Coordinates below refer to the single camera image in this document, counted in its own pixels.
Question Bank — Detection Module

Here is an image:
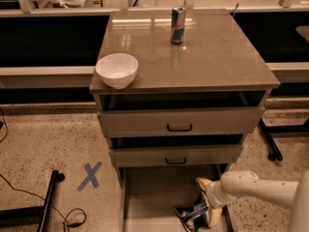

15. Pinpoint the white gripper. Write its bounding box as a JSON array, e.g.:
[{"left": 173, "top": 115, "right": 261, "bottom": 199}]
[{"left": 195, "top": 177, "right": 231, "bottom": 228}]

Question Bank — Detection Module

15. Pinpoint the black stand leg right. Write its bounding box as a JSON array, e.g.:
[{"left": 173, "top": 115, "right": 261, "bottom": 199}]
[{"left": 259, "top": 119, "right": 309, "bottom": 161}]

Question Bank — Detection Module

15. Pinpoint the middle grey drawer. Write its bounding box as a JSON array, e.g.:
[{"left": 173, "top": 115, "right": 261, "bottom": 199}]
[{"left": 109, "top": 145, "right": 242, "bottom": 168}]

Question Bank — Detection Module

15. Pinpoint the blue chip bag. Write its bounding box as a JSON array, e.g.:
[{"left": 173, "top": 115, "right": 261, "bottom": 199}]
[{"left": 175, "top": 194, "right": 209, "bottom": 232}]

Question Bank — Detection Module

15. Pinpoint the bottom open grey drawer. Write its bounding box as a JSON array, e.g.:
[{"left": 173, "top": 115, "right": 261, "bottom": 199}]
[{"left": 123, "top": 164, "right": 225, "bottom": 232}]

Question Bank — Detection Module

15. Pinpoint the blue silver energy drink can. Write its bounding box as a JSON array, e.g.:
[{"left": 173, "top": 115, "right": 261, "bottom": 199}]
[{"left": 171, "top": 5, "right": 185, "bottom": 44}]

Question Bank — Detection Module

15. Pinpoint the blue tape X mark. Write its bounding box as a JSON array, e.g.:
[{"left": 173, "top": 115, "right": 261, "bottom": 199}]
[{"left": 77, "top": 161, "right": 102, "bottom": 191}]

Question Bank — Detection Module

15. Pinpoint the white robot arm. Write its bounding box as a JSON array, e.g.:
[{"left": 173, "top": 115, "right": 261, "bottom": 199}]
[{"left": 195, "top": 171, "right": 309, "bottom": 232}]

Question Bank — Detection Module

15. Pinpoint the black stand leg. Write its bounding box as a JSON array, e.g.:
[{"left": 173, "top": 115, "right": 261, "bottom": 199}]
[
  {"left": 0, "top": 170, "right": 65, "bottom": 232},
  {"left": 259, "top": 119, "right": 309, "bottom": 161}
]

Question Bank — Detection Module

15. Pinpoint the top grey drawer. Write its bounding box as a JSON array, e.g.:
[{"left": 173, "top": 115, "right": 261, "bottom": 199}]
[{"left": 98, "top": 108, "right": 265, "bottom": 138}]

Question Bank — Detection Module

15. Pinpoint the black cable on floor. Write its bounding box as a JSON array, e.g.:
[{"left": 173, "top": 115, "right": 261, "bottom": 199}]
[{"left": 0, "top": 172, "right": 87, "bottom": 232}]

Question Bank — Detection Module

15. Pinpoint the white bowl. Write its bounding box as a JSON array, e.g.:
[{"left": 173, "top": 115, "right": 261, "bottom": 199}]
[{"left": 95, "top": 53, "right": 138, "bottom": 89}]

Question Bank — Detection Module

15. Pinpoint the black stand leg left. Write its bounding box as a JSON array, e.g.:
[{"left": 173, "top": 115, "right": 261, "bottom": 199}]
[{"left": 0, "top": 170, "right": 65, "bottom": 232}]

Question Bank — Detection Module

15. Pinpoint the grey drawer cabinet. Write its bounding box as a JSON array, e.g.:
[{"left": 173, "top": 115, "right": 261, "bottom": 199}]
[{"left": 89, "top": 9, "right": 281, "bottom": 232}]

